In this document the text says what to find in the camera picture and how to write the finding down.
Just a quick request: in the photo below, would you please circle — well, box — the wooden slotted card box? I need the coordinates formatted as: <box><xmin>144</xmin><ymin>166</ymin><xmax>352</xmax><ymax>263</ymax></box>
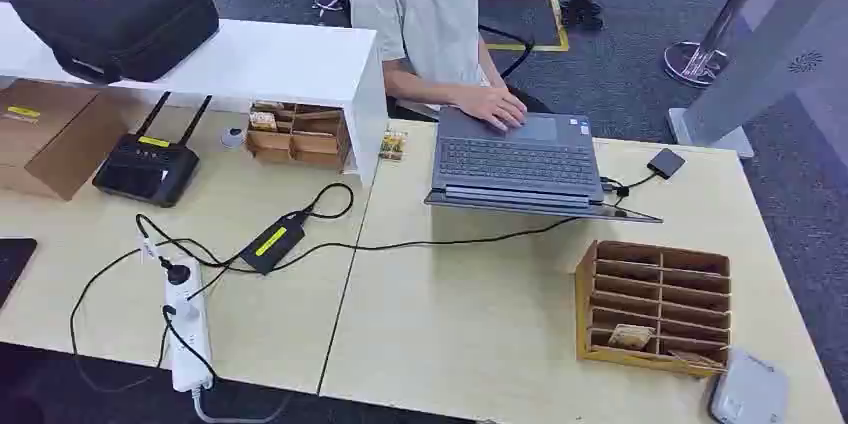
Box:
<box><xmin>574</xmin><ymin>240</ymin><xmax>732</xmax><ymax>379</ymax></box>

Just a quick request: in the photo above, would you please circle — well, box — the black external drive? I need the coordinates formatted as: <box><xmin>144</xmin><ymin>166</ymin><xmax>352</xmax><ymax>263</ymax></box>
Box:
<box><xmin>647</xmin><ymin>147</ymin><xmax>687</xmax><ymax>180</ymax></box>

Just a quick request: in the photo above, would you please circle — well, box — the black carrying case yellow label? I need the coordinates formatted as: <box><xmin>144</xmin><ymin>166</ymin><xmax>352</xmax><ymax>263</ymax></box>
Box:
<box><xmin>9</xmin><ymin>0</ymin><xmax>221</xmax><ymax>85</ymax></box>

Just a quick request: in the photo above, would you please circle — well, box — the black router with antennas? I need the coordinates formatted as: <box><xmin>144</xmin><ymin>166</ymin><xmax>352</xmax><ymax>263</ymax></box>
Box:
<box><xmin>91</xmin><ymin>91</ymin><xmax>214</xmax><ymax>209</ymax></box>

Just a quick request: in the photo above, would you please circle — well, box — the person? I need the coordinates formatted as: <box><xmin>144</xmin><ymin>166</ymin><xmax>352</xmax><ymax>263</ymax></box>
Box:
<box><xmin>349</xmin><ymin>0</ymin><xmax>551</xmax><ymax>134</ymax></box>

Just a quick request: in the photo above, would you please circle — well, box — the grey laptop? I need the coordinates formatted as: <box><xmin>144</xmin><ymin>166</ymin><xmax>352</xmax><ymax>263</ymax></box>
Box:
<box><xmin>423</xmin><ymin>106</ymin><xmax>664</xmax><ymax>225</ymax></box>

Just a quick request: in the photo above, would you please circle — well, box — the grey display stand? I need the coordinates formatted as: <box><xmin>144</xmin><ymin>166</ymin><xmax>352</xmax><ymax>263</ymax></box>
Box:
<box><xmin>667</xmin><ymin>0</ymin><xmax>848</xmax><ymax>159</ymax></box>

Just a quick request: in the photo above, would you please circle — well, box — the white desk shelf riser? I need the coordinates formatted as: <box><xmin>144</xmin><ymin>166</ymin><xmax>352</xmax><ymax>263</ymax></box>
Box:
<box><xmin>0</xmin><ymin>2</ymin><xmax>390</xmax><ymax>187</ymax></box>

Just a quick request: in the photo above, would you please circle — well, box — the black laptop power cable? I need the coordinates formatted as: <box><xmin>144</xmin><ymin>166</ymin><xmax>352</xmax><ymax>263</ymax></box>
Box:
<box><xmin>271</xmin><ymin>216</ymin><xmax>579</xmax><ymax>273</ymax></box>

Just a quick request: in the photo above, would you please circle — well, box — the grey power strip cord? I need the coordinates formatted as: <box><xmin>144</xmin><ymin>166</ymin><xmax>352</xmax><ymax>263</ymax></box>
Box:
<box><xmin>190</xmin><ymin>386</ymin><xmax>293</xmax><ymax>424</ymax></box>

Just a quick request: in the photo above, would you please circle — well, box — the black mains cable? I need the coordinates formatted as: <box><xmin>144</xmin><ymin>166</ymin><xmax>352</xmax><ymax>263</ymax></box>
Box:
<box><xmin>135</xmin><ymin>182</ymin><xmax>356</xmax><ymax>275</ymax></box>

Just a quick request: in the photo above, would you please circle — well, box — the printed card stack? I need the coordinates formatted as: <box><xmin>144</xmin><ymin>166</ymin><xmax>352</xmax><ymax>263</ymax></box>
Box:
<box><xmin>378</xmin><ymin>130</ymin><xmax>409</xmax><ymax>163</ymax></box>

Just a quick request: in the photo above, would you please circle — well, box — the small wooden card box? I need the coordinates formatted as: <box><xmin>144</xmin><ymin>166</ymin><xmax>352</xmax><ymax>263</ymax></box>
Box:
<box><xmin>245</xmin><ymin>100</ymin><xmax>353</xmax><ymax>174</ymax></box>

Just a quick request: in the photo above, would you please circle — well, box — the black power adapter yellow label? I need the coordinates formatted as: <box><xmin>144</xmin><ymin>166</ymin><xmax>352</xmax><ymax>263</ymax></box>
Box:
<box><xmin>239</xmin><ymin>210</ymin><xmax>310</xmax><ymax>276</ymax></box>

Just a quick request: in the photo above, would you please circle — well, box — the brown cardboard box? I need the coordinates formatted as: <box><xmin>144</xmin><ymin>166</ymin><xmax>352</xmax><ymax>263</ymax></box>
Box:
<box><xmin>0</xmin><ymin>79</ymin><xmax>130</xmax><ymax>202</ymax></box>

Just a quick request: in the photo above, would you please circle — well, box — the black phone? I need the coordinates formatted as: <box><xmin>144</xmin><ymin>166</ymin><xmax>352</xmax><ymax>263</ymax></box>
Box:
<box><xmin>0</xmin><ymin>238</ymin><xmax>38</xmax><ymax>310</ymax></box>

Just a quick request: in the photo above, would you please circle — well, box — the white power strip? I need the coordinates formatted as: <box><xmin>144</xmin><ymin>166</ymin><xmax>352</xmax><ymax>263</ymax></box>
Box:
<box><xmin>163</xmin><ymin>255</ymin><xmax>215</xmax><ymax>394</ymax></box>

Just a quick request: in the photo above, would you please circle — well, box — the white plug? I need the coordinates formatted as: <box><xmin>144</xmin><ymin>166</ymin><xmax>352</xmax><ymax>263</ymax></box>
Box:
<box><xmin>173</xmin><ymin>299</ymin><xmax>203</xmax><ymax>324</ymax></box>

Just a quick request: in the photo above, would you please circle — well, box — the thin black cable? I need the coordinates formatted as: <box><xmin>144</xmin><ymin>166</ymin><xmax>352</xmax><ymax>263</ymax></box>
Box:
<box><xmin>69</xmin><ymin>245</ymin><xmax>220</xmax><ymax>396</ymax></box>

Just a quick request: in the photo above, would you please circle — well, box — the black drive cable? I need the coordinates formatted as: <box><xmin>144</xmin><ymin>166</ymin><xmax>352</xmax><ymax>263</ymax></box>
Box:
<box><xmin>599</xmin><ymin>172</ymin><xmax>658</xmax><ymax>200</ymax></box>

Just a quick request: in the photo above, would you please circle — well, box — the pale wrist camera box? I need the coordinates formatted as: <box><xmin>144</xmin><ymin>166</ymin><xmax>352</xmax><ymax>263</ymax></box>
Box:
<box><xmin>707</xmin><ymin>349</ymin><xmax>791</xmax><ymax>424</ymax></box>

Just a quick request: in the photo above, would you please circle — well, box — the person's right hand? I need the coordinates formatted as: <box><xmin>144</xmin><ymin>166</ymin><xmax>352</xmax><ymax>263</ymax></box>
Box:
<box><xmin>457</xmin><ymin>84</ymin><xmax>529</xmax><ymax>133</ymax></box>

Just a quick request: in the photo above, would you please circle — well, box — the black plug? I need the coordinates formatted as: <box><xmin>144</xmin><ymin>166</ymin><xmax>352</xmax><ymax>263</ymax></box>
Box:
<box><xmin>158</xmin><ymin>258</ymin><xmax>192</xmax><ymax>286</ymax></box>

